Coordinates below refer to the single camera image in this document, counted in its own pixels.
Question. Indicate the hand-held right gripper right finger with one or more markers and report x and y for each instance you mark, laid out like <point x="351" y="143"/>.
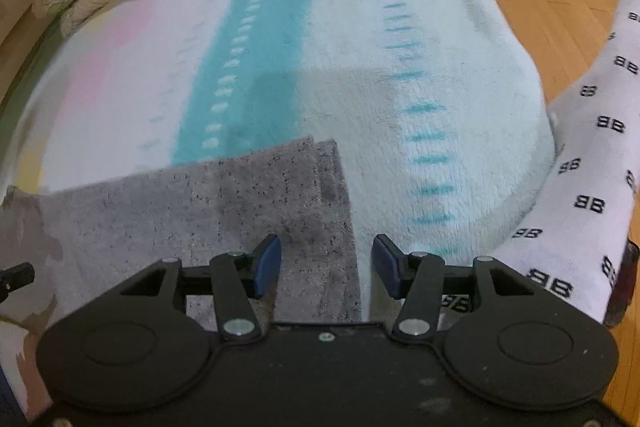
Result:
<point x="387" y="267"/>

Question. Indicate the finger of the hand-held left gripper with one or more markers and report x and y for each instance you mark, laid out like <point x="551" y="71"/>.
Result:
<point x="17" y="279"/>

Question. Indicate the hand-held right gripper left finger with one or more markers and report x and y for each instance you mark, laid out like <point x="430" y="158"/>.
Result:
<point x="267" y="267"/>

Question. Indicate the grey knit pants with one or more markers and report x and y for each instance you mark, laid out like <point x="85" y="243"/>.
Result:
<point x="200" y="217"/>

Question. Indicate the blue cloth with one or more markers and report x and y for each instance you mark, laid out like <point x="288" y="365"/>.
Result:
<point x="7" y="399"/>

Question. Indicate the person's white printed clothing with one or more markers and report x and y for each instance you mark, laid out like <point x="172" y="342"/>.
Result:
<point x="590" y="147"/>

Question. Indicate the pastel printed blanket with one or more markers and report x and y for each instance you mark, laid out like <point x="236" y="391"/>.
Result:
<point x="350" y="32"/>

